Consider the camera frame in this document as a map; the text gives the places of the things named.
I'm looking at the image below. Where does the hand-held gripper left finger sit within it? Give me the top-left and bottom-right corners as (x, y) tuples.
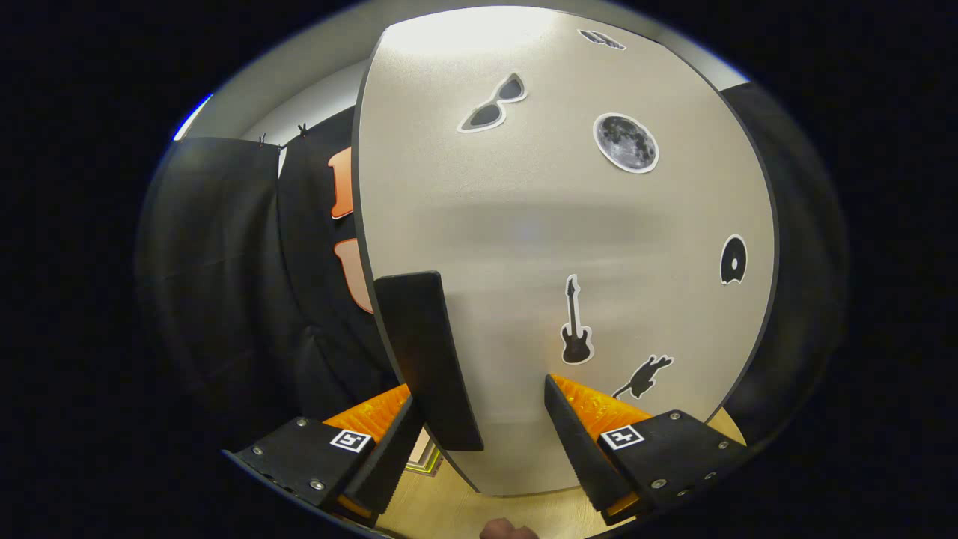
(225, 384), (424, 525)

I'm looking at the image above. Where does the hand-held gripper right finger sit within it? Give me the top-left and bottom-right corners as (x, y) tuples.
(544, 374), (751, 519)

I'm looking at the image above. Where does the beige shoe cabinet door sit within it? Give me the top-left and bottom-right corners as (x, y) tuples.
(352, 6), (779, 496)

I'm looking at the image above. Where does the yellow-edged book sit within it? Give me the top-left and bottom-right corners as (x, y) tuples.
(406, 449), (444, 478)

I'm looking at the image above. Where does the beige orange book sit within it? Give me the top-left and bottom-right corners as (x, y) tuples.
(410, 427), (442, 466)

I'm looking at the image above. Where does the black backdrop cloth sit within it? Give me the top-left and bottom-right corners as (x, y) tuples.
(137, 82), (850, 450)

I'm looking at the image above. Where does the ceiling light panel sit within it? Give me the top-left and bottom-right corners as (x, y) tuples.
(174, 94), (214, 141)

